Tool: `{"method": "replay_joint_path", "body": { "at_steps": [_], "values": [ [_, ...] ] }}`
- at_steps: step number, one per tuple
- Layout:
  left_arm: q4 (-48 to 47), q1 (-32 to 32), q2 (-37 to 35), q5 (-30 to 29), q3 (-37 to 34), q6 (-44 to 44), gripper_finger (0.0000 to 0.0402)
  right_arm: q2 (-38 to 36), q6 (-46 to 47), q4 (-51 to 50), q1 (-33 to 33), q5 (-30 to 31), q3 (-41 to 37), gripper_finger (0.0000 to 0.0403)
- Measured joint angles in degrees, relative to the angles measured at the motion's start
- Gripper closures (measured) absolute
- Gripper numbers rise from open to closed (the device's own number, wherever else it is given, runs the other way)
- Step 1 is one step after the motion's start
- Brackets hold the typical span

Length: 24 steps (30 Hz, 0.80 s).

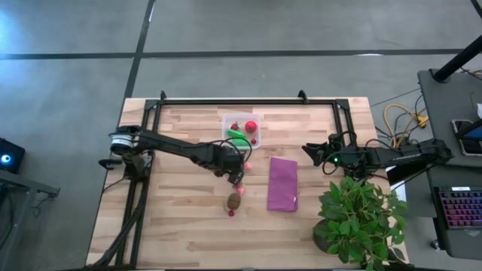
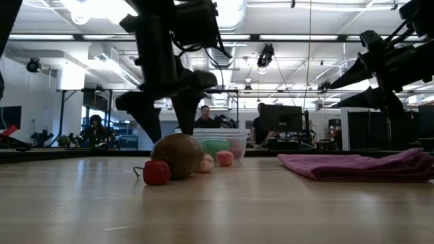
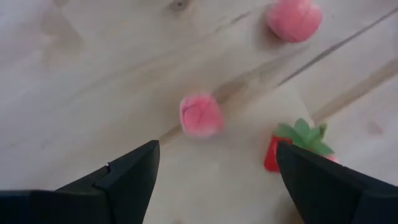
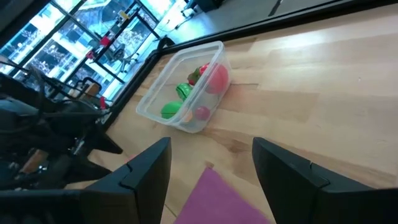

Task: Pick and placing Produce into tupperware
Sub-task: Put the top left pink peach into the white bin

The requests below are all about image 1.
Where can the black metal table frame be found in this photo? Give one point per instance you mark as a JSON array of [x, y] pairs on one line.
[[286, 101]]

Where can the black pole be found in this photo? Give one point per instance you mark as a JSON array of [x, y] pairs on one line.
[[457, 60]]

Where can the black box with blue light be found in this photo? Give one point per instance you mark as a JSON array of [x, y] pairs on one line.
[[9, 155]]

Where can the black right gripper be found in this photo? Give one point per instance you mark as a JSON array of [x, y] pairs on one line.
[[340, 156]]

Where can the red toy cherry green stem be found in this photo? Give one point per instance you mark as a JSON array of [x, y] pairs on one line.
[[231, 213]]

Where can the grey side desk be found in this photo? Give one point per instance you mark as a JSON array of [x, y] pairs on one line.
[[448, 113]]

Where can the green toy corn cob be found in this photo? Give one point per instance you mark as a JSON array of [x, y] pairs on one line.
[[235, 133], [241, 142]]

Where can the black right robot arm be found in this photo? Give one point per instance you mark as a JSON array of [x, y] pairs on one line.
[[406, 154]]

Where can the black frame clamp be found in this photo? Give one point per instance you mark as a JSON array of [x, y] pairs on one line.
[[302, 95], [163, 95]]

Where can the purple folded cloth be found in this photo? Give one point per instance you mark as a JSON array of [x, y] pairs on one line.
[[283, 184]]

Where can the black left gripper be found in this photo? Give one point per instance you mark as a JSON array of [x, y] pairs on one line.
[[227, 160]]

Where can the brown toy kiwi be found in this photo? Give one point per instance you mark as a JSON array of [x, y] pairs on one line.
[[234, 201]]

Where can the phone with dark screen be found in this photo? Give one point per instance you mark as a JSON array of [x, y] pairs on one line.
[[467, 137]]

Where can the clear plastic tupperware container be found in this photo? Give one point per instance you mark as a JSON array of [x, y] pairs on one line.
[[243, 117]]

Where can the red toy tomato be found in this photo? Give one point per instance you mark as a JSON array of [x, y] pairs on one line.
[[251, 126]]

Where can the pink round toy fruit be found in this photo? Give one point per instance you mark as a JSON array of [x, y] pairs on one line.
[[248, 166]]

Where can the small pink toy fruit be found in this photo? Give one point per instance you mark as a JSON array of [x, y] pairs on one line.
[[240, 190]]

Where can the white paper sheet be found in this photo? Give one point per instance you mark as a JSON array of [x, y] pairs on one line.
[[401, 192]]

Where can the grey metal side table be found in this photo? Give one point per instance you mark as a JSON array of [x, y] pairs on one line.
[[19, 211]]

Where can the backlit black keyboard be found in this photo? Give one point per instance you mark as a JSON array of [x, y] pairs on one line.
[[462, 207]]

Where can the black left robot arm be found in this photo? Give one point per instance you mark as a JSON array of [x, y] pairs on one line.
[[165, 145]]

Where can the green potted plant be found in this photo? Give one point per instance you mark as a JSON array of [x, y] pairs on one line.
[[357, 222]]

